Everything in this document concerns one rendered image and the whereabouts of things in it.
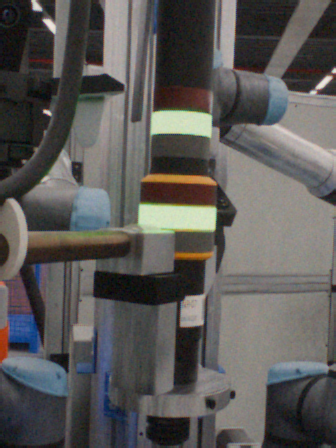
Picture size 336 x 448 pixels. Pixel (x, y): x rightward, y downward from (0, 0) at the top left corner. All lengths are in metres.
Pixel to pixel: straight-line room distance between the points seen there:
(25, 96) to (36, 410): 0.71
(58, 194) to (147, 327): 0.45
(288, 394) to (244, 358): 1.26
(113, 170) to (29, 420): 0.50
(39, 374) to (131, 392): 0.84
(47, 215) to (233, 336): 1.77
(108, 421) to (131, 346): 1.07
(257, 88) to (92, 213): 0.35
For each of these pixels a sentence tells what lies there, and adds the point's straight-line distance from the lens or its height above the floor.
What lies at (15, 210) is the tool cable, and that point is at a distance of 0.27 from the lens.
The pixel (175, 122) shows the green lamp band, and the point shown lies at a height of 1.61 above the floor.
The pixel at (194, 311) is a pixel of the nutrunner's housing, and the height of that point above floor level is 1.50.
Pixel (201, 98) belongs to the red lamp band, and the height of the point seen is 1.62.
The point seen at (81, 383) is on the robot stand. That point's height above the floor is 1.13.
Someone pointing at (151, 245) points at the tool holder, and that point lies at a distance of 0.34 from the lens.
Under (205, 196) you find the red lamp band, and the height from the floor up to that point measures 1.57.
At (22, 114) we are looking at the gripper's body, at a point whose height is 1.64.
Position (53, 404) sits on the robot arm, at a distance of 1.22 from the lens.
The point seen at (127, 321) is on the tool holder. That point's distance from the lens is 0.36.
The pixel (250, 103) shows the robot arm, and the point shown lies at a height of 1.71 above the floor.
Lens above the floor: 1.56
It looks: 3 degrees down
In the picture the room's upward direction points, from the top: 3 degrees clockwise
